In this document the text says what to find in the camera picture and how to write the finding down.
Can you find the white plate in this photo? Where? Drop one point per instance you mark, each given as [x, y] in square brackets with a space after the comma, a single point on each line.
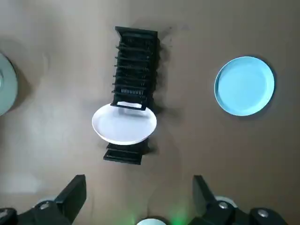
[124, 129]

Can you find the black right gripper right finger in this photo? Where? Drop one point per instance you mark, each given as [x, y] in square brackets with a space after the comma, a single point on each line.
[211, 211]

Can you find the stainless steel pot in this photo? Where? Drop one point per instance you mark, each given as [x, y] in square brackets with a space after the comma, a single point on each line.
[7, 93]

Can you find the black dish rack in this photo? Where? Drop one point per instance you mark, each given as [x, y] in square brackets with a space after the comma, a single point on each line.
[134, 70]

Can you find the light blue plate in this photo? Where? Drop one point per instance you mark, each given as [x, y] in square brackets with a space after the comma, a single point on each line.
[245, 85]

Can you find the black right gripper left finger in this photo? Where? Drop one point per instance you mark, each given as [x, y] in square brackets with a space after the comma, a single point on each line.
[58, 206]

